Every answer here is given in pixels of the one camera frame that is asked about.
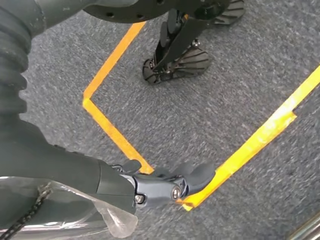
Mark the grey five-finger robot hand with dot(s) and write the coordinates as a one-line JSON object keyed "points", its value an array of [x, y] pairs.
{"points": [[62, 169]]}

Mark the stainless steel workbench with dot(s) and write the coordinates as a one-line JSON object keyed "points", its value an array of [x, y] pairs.
{"points": [[307, 230]]}

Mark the black ribbed robot foot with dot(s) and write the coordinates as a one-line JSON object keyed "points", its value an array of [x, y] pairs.
{"points": [[189, 64], [232, 13]]}

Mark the black robot leg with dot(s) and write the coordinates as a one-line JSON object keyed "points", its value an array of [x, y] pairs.
{"points": [[180, 36]]}

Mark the yellow floor tape outline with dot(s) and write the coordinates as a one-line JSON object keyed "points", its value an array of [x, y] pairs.
{"points": [[263, 136]]}

